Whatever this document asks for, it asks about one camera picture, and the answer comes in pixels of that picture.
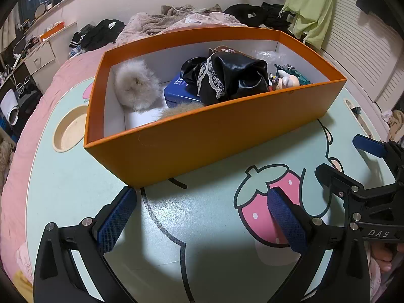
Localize black clothes pile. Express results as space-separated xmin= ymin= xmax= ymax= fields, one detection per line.
xmin=69 ymin=19 xmax=127 ymax=54
xmin=222 ymin=3 xmax=294 ymax=27

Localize tan fabric bundle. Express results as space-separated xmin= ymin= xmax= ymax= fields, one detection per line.
xmin=380 ymin=109 xmax=404 ymax=139

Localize beige knitted cloth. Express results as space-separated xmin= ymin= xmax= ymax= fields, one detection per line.
xmin=161 ymin=4 xmax=221 ymax=18

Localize orange cardboard box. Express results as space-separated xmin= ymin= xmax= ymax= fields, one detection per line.
xmin=84 ymin=26 xmax=348 ymax=189

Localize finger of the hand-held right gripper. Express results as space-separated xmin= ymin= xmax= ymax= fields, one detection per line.
xmin=316 ymin=163 xmax=404 ymax=199
xmin=353 ymin=134 xmax=404 ymax=177

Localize white louvered door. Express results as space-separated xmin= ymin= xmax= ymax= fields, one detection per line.
xmin=319 ymin=0 xmax=404 ymax=114

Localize clear plastic bag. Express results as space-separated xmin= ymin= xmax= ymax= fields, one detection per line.
xmin=251 ymin=49 xmax=288 ymax=70

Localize person's right hand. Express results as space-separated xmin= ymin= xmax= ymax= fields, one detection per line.
xmin=371 ymin=243 xmax=404 ymax=273

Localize grey fur pompom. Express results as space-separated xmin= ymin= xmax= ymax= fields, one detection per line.
xmin=114 ymin=59 xmax=165 ymax=112

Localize pink bed sheet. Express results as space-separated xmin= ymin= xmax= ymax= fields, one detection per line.
xmin=0 ymin=49 xmax=105 ymax=294

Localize mint cartoon printed desktop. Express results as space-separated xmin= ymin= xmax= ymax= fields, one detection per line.
xmin=27 ymin=66 xmax=392 ymax=303

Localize white cartoon figure keychain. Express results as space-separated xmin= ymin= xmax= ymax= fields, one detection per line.
xmin=268 ymin=69 xmax=302 ymax=91

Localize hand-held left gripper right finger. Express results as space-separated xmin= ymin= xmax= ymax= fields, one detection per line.
xmin=267 ymin=187 xmax=370 ymax=303

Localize blue tin box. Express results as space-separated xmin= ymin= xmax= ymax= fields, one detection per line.
xmin=163 ymin=71 xmax=204 ymax=108

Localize green hanging cloth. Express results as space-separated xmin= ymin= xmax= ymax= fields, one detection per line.
xmin=282 ymin=0 xmax=337 ymax=51

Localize black hanging garment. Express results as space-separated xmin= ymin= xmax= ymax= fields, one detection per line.
xmin=356 ymin=0 xmax=404 ymax=35

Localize white small appliance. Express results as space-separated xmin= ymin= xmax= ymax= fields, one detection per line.
xmin=0 ymin=88 xmax=20 ymax=127

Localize pink crumpled quilt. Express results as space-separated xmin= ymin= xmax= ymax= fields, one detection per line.
xmin=115 ymin=11 xmax=248 ymax=45

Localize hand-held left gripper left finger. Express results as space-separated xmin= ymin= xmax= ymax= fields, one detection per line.
xmin=33 ymin=186 xmax=138 ymax=303

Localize pale pink printed blanket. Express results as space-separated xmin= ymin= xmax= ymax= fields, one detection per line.
xmin=14 ymin=243 xmax=35 ymax=280

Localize small orange box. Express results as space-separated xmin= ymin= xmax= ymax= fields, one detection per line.
xmin=40 ymin=21 xmax=65 ymax=41

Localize brown fur pompom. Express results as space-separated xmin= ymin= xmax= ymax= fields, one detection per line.
xmin=158 ymin=103 xmax=206 ymax=122

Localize black lace-trimmed pouch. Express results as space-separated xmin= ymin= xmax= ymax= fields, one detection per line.
xmin=180 ymin=52 xmax=270 ymax=106

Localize teal toy car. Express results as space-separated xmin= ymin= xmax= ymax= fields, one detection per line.
xmin=274 ymin=64 xmax=311 ymax=86

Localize white desk with drawers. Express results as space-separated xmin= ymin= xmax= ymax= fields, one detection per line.
xmin=0 ymin=22 xmax=78 ymax=102

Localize brown printed box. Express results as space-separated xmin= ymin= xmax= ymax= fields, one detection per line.
xmin=213 ymin=45 xmax=256 ymax=60

